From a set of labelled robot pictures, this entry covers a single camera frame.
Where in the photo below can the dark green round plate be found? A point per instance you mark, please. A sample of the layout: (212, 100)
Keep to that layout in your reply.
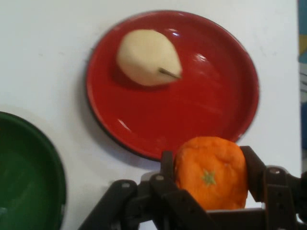
(26, 172)

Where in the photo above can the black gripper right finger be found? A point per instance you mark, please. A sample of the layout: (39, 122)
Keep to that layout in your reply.
(280, 191)

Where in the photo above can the orange toy fruit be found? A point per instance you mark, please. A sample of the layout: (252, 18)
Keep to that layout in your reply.
(213, 172)

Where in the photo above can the red round plate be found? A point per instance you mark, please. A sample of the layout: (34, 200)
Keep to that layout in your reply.
(192, 107)

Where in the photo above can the pale yellow toy pear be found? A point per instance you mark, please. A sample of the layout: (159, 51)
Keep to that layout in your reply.
(146, 57)

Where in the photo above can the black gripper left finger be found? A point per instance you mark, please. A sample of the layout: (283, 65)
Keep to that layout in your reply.
(144, 203)

